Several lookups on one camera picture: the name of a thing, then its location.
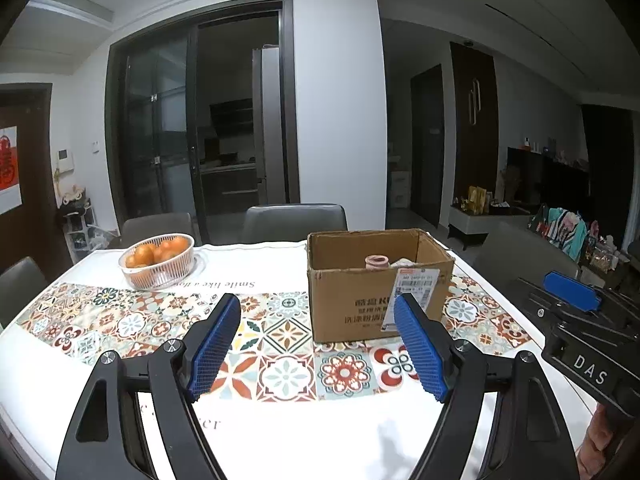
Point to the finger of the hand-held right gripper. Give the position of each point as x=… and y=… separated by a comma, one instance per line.
x=537, y=300
x=572, y=290

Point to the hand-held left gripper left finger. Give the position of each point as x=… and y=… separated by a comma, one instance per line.
x=215, y=345

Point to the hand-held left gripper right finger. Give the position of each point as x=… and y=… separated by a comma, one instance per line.
x=420, y=350

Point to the brown cardboard box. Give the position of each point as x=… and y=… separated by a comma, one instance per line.
x=350, y=310

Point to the white soft item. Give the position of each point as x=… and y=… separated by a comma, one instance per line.
x=404, y=262

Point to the pink soft item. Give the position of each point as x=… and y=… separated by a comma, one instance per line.
x=376, y=262

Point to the person's right hand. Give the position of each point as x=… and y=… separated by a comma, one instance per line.
x=597, y=440

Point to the grey dining chair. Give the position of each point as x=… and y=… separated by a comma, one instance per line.
x=155, y=227
x=520, y=255
x=20, y=290
x=295, y=222

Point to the colourful clothes pile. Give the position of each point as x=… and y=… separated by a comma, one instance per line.
x=565, y=230

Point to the white plastic fruit basket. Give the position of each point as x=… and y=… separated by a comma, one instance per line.
x=160, y=275

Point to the white tv stand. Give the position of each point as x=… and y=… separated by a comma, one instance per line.
x=470, y=225

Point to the pile of oranges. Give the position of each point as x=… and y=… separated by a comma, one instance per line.
x=142, y=256

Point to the yellow gift bags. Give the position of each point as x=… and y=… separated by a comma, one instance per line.
x=479, y=199

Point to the black television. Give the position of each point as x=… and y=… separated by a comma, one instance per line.
x=525, y=175

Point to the tall dark wooden cabinet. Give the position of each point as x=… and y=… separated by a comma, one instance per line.
x=472, y=160

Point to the white hallway box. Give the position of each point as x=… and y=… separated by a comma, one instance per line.
x=400, y=190

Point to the white shoe rack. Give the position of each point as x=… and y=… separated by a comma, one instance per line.
x=80, y=230

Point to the dark interior door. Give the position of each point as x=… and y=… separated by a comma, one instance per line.
x=427, y=150

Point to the dark framed sliding glass door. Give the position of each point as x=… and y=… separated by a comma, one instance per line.
x=150, y=150

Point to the silver refrigerator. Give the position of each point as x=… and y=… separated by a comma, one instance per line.
x=270, y=125

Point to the black range hood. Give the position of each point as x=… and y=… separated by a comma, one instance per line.
x=231, y=117

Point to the dark wooden door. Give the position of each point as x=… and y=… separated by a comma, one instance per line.
x=37, y=200

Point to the red paper door decoration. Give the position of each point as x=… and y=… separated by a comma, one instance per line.
x=7, y=170

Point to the white wall intercom panel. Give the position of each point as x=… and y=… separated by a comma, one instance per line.
x=65, y=159

